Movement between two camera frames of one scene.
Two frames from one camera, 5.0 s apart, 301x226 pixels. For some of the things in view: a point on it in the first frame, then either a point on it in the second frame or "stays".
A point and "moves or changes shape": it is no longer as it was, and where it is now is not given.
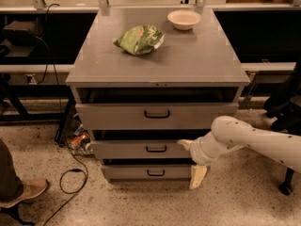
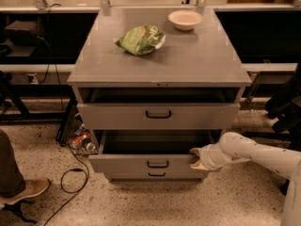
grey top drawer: (160, 116) stays
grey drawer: (139, 149) moves or changes shape
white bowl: (183, 20) stays
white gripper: (197, 152) → (208, 157)
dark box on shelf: (20, 33) stays
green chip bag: (139, 40) stays
